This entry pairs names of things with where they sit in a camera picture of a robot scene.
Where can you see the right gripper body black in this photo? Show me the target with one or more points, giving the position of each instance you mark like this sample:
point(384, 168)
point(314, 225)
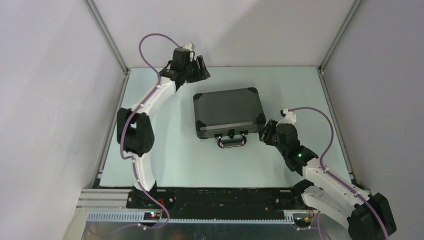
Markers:
point(269, 133)

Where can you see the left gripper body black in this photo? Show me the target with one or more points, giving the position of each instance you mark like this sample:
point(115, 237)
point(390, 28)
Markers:
point(199, 67)

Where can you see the black poker set case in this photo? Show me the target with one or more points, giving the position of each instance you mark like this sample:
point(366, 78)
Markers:
point(228, 115)

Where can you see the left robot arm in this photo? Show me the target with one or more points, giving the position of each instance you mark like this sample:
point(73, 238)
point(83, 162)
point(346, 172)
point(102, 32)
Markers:
point(134, 130)

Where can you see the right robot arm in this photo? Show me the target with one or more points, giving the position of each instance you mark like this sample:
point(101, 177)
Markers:
point(365, 216)

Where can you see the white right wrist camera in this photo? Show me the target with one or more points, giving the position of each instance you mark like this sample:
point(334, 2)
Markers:
point(288, 117)

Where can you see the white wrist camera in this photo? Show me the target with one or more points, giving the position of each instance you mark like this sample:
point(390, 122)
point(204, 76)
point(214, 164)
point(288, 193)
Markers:
point(190, 46)
point(288, 117)

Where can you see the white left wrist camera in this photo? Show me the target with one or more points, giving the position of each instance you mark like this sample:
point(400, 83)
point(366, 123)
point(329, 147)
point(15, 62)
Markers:
point(190, 46)

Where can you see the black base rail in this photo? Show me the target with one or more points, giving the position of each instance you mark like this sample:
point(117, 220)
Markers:
point(217, 203)

